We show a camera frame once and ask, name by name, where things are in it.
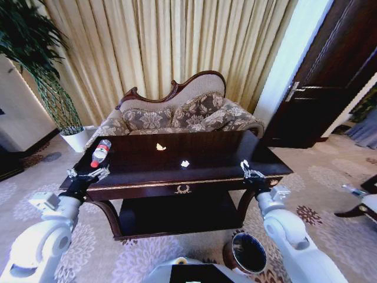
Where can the floral sofa cushion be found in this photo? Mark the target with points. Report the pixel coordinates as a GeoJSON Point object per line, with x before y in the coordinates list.
{"type": "Point", "coordinates": [147, 119]}
{"type": "Point", "coordinates": [197, 110]}

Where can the beige pleated curtain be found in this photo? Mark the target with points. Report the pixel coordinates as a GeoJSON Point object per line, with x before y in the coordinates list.
{"type": "Point", "coordinates": [165, 44]}

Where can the green leafy potted plant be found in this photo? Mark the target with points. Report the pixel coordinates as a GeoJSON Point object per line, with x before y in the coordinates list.
{"type": "Point", "coordinates": [32, 44]}

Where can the blue draped fabric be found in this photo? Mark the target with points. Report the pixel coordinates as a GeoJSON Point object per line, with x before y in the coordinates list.
{"type": "Point", "coordinates": [363, 132]}

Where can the floral upholstered wooden sofa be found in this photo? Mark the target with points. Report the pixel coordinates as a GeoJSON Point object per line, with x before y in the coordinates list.
{"type": "Point", "coordinates": [188, 97]}

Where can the white plant pot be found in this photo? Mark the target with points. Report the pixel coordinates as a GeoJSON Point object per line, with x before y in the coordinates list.
{"type": "Point", "coordinates": [75, 141]}

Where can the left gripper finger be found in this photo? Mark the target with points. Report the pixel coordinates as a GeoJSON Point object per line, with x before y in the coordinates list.
{"type": "Point", "coordinates": [72, 173]}
{"type": "Point", "coordinates": [99, 173]}

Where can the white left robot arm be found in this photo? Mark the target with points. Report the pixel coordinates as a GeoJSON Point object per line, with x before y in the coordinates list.
{"type": "Point", "coordinates": [44, 236]}

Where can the crumpled yellowish paper scrap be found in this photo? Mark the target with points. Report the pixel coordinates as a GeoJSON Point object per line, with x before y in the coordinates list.
{"type": "Point", "coordinates": [160, 147]}

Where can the dark round trash bin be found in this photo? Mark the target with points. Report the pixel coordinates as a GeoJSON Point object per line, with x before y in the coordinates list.
{"type": "Point", "coordinates": [247, 253]}

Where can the dark wooden door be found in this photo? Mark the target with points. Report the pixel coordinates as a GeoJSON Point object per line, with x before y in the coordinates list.
{"type": "Point", "coordinates": [324, 73]}

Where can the crumpled white paper ball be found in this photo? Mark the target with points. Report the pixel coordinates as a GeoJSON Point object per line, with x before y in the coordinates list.
{"type": "Point", "coordinates": [185, 164]}

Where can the dark wooden table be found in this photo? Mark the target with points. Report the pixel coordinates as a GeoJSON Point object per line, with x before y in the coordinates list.
{"type": "Point", "coordinates": [182, 179]}

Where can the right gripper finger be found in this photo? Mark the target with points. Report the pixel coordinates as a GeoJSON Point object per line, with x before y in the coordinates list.
{"type": "Point", "coordinates": [245, 168]}
{"type": "Point", "coordinates": [257, 174]}

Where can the clear plastic bottle red label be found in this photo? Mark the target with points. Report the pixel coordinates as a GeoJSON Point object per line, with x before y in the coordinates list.
{"type": "Point", "coordinates": [100, 153]}

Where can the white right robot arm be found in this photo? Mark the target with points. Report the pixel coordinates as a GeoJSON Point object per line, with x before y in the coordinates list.
{"type": "Point", "coordinates": [290, 233]}

